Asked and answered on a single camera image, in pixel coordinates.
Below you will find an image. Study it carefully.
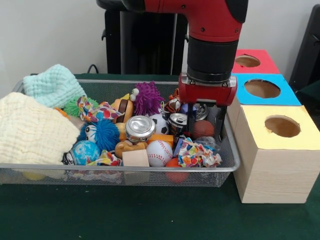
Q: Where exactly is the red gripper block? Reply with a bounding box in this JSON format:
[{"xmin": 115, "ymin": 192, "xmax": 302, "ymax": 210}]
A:
[{"xmin": 177, "ymin": 72, "xmax": 238, "ymax": 142}]

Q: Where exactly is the blue spiky eyed toy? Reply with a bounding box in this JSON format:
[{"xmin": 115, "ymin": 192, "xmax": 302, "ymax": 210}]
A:
[{"xmin": 78, "ymin": 118, "xmax": 121, "ymax": 152}]

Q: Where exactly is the mint green cloth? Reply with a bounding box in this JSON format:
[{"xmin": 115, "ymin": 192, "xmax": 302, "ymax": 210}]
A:
[{"xmin": 22, "ymin": 64, "xmax": 87, "ymax": 109}]

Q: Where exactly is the cream waffle cloth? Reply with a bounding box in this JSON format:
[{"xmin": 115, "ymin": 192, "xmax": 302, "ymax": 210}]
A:
[{"xmin": 0, "ymin": 91, "xmax": 81, "ymax": 166}]

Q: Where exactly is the shallow mesh bin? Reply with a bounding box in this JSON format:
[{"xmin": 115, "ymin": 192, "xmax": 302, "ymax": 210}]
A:
[{"xmin": 0, "ymin": 77, "xmax": 241, "ymax": 188}]

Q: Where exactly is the wooden box with three holes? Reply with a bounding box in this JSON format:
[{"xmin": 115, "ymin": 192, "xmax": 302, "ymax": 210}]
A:
[{"xmin": 224, "ymin": 48, "xmax": 320, "ymax": 205}]

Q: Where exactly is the black orange drink can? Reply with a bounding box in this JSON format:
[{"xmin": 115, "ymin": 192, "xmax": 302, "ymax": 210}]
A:
[{"xmin": 167, "ymin": 112, "xmax": 188, "ymax": 136}]

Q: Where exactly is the crumpled colourful paper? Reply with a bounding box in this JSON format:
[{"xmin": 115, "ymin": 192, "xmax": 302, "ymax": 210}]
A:
[{"xmin": 174, "ymin": 137, "xmax": 223, "ymax": 168}]

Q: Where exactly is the small soccer ball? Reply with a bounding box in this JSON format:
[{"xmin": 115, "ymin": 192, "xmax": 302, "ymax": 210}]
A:
[{"xmin": 149, "ymin": 113, "xmax": 170, "ymax": 135}]

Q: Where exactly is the white baseball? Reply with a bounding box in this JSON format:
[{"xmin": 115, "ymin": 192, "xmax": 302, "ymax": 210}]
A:
[{"xmin": 146, "ymin": 139, "xmax": 174, "ymax": 168}]

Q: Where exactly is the purple spiky eyed toy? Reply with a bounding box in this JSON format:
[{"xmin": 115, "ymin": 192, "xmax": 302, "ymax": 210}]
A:
[{"xmin": 131, "ymin": 81, "xmax": 165, "ymax": 116}]

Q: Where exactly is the crushed silver can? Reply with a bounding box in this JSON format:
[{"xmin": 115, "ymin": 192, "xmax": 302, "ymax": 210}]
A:
[{"xmin": 124, "ymin": 115, "xmax": 157, "ymax": 143}]

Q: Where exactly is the toy hamburger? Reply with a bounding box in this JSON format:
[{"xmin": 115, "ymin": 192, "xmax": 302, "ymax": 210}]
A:
[{"xmin": 109, "ymin": 93, "xmax": 135, "ymax": 124}]

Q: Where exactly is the dark green table cloth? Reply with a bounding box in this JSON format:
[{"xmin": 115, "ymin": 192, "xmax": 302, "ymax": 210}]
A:
[
  {"xmin": 294, "ymin": 79, "xmax": 320, "ymax": 126},
  {"xmin": 0, "ymin": 72, "xmax": 320, "ymax": 240}
]

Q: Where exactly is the black upright panel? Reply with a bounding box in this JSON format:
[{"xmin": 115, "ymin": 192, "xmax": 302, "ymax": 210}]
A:
[{"xmin": 288, "ymin": 4, "xmax": 320, "ymax": 88}]

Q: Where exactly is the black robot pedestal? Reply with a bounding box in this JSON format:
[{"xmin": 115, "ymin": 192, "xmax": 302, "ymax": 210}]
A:
[{"xmin": 96, "ymin": 0, "xmax": 190, "ymax": 75}]

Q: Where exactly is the black cable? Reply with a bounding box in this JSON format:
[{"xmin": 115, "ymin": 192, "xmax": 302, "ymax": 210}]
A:
[{"xmin": 86, "ymin": 64, "xmax": 101, "ymax": 75}]

